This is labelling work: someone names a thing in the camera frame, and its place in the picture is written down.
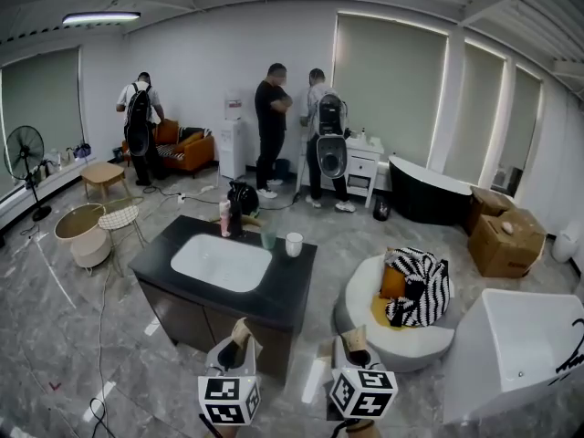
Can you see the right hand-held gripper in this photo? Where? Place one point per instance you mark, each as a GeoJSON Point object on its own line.
{"type": "Point", "coordinates": [360, 393]}

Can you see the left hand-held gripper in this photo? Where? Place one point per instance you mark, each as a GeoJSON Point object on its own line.
{"type": "Point", "coordinates": [228, 390]}

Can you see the translucent green cup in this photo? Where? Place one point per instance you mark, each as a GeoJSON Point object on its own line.
{"type": "Point", "coordinates": [268, 236]}

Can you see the white cup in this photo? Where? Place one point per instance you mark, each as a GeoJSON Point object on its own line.
{"type": "Point", "coordinates": [294, 245]}

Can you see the person's right forearm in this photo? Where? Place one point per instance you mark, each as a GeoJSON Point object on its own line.
{"type": "Point", "coordinates": [362, 430]}

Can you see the black sink vanity cabinet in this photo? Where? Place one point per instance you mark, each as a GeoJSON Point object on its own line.
{"type": "Point", "coordinates": [283, 285]}

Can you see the white sink basin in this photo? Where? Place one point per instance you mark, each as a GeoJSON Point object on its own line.
{"type": "Point", "coordinates": [221, 263]}

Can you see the yellow cushion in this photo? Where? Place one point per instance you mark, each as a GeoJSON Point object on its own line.
{"type": "Point", "coordinates": [378, 310]}

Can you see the round white lounge chair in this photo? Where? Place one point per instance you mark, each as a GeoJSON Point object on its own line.
{"type": "Point", "coordinates": [360, 290]}

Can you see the orange cushion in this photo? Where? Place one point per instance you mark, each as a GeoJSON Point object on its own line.
{"type": "Point", "coordinates": [392, 282]}

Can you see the black white striped blanket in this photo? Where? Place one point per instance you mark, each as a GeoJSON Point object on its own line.
{"type": "Point", "coordinates": [429, 285]}

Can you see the black faucet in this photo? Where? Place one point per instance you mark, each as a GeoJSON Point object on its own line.
{"type": "Point", "coordinates": [236, 219]}

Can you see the pink bottle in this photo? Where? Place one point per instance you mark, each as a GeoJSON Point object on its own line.
{"type": "Point", "coordinates": [225, 219]}

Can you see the white bathtub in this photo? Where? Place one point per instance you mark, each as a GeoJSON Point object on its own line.
{"type": "Point", "coordinates": [474, 363]}

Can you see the black bag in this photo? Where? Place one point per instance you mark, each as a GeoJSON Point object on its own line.
{"type": "Point", "coordinates": [381, 209]}

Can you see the black bathtub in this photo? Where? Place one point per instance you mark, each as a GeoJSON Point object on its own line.
{"type": "Point", "coordinates": [424, 199]}

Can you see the blue waste bin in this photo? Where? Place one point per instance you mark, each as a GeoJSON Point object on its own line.
{"type": "Point", "coordinates": [282, 169]}

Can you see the large cardboard box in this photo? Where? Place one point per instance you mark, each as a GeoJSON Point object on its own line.
{"type": "Point", "coordinates": [502, 253]}

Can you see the round white ottoman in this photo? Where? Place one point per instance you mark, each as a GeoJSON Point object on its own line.
{"type": "Point", "coordinates": [91, 250]}

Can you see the white drawer cabinet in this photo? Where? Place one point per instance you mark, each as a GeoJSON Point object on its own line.
{"type": "Point", "coordinates": [362, 164]}

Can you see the white water dispenser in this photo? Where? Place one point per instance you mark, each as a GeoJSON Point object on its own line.
{"type": "Point", "coordinates": [232, 153]}

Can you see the orange sofa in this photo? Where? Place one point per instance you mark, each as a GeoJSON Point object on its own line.
{"type": "Point", "coordinates": [198, 153]}

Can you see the small cardboard box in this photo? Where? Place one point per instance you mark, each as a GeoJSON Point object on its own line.
{"type": "Point", "coordinates": [486, 201]}

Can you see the round gold side table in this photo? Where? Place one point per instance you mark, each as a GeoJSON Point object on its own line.
{"type": "Point", "coordinates": [77, 222]}

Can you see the striped cushion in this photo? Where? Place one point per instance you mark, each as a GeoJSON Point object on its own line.
{"type": "Point", "coordinates": [194, 132]}

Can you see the wooden stool table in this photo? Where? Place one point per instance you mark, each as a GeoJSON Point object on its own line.
{"type": "Point", "coordinates": [102, 171]}

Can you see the water dispenser bottle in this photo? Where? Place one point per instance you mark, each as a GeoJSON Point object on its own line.
{"type": "Point", "coordinates": [232, 107]}

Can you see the white bin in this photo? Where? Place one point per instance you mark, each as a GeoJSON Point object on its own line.
{"type": "Point", "coordinates": [566, 242]}

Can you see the purple bag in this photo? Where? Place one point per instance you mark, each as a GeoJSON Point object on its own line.
{"type": "Point", "coordinates": [82, 151]}

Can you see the grey window blind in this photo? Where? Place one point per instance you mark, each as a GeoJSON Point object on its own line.
{"type": "Point", "coordinates": [388, 89]}
{"type": "Point", "coordinates": [41, 98]}
{"type": "Point", "coordinates": [520, 121]}
{"type": "Point", "coordinates": [474, 112]}

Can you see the black standing fan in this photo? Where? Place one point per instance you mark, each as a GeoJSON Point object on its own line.
{"type": "Point", "coordinates": [23, 152]}

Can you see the long ceiling lamp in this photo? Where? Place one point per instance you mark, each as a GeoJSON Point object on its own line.
{"type": "Point", "coordinates": [100, 17]}

